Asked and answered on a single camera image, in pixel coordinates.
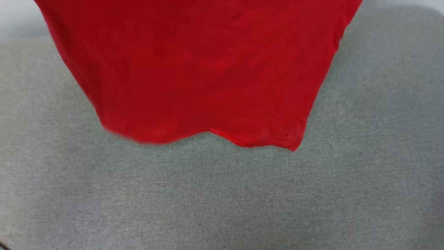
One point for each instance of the red shirt with white trim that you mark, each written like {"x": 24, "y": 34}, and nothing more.
{"x": 194, "y": 69}

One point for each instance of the grey fabric sofa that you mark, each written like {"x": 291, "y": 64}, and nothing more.
{"x": 208, "y": 194}

